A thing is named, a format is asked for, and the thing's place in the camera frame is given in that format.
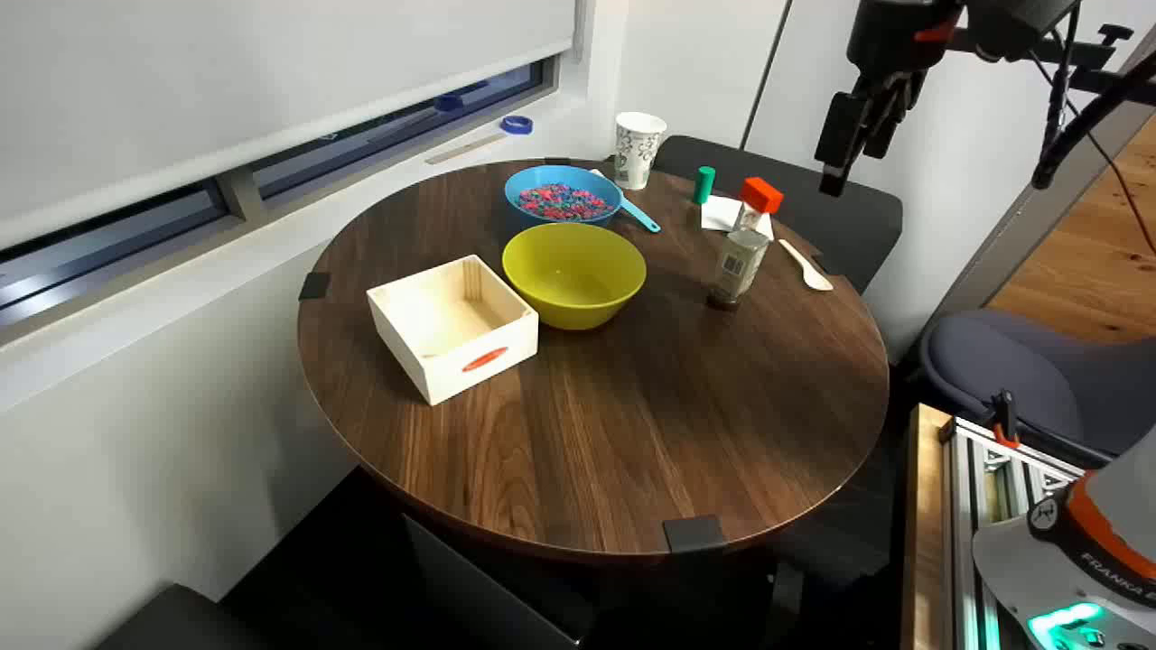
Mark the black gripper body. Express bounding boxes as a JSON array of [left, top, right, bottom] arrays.
[[817, 0, 962, 163]]

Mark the salt bottle with red cap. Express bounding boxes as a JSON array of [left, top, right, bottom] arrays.
[[708, 177, 785, 308]]

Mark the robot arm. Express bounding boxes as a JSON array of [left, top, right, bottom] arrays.
[[817, 0, 1077, 195]]

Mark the green small bottle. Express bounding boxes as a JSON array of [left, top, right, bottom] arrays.
[[695, 165, 718, 206]]

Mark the black chair behind table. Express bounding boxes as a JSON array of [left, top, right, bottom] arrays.
[[653, 134, 902, 288]]

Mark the white plastic spoon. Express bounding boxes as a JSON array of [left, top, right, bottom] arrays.
[[776, 240, 836, 292]]

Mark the white paper cup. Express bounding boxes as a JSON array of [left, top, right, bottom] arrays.
[[615, 112, 668, 193]]

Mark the blue plastic spoon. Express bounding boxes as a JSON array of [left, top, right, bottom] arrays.
[[623, 200, 660, 235]]

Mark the blue bowl with candies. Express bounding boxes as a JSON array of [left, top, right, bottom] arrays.
[[502, 163, 623, 224]]

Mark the yellow bowl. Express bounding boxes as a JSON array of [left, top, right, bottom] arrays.
[[502, 221, 647, 334]]

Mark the blue tape roll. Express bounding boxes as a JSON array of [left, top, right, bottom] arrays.
[[500, 115, 536, 134]]

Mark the round wooden table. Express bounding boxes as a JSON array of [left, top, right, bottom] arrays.
[[296, 163, 889, 568]]

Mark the grey office chair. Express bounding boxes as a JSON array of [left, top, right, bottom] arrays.
[[919, 310, 1156, 467]]

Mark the white wooden box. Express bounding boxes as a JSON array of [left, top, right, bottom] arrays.
[[366, 253, 538, 404]]

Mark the white roller blind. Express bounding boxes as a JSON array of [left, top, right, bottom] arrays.
[[0, 0, 574, 247]]

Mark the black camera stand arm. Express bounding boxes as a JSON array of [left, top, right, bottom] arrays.
[[935, 17, 1156, 193]]

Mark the aluminium frame rail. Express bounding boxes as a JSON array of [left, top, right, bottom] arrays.
[[901, 404, 1077, 650]]

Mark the robot base with orange ring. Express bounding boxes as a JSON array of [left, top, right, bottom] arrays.
[[973, 430, 1156, 650]]

